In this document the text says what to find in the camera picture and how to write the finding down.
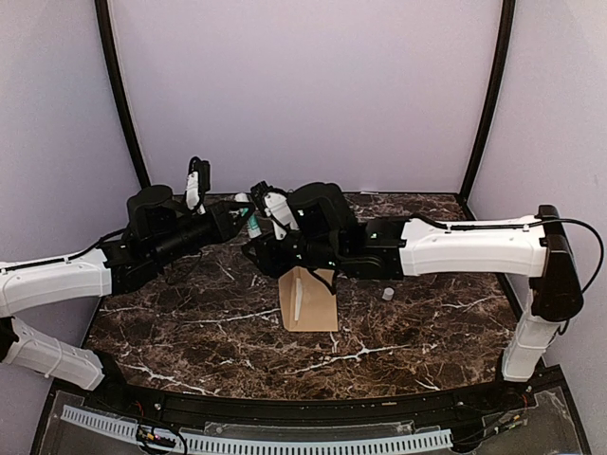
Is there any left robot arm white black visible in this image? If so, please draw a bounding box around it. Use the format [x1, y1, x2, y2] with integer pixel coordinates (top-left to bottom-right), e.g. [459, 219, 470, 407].
[1, 185, 254, 413]

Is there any white slotted cable duct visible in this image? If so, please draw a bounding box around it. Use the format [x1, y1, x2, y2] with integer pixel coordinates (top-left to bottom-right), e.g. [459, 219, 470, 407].
[61, 406, 452, 454]

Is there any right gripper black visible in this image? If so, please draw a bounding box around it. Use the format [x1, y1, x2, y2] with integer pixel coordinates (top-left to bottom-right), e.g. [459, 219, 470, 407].
[242, 227, 344, 277]

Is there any white letter paper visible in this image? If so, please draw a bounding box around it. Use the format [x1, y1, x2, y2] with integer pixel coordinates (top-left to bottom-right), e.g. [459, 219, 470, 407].
[293, 278, 304, 322]

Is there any brown paper envelope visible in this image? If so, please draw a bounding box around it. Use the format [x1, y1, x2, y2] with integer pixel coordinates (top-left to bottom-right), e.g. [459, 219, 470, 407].
[278, 267, 339, 333]

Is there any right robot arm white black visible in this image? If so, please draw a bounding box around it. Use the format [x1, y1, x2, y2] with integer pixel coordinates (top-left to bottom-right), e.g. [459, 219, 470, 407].
[243, 182, 586, 411]

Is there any right black frame post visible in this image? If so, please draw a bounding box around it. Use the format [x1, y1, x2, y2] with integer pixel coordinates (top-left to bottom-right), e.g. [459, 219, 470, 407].
[458, 0, 516, 206]

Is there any left black frame post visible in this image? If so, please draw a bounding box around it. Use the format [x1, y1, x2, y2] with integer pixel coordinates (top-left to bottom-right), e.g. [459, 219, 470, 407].
[94, 0, 151, 189]

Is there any black front rail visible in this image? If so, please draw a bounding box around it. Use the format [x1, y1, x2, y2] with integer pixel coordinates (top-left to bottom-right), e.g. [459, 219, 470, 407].
[44, 366, 570, 428]

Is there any green glue stick white cap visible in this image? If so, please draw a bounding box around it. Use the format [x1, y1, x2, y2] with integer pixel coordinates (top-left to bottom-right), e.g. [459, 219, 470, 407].
[233, 191, 263, 239]

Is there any black frame post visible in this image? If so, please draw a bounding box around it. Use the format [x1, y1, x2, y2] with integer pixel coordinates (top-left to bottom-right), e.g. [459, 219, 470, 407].
[94, 0, 151, 189]
[458, 0, 516, 206]

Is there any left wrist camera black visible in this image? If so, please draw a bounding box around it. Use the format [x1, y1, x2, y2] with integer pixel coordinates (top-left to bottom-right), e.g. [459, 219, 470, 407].
[188, 156, 211, 201]

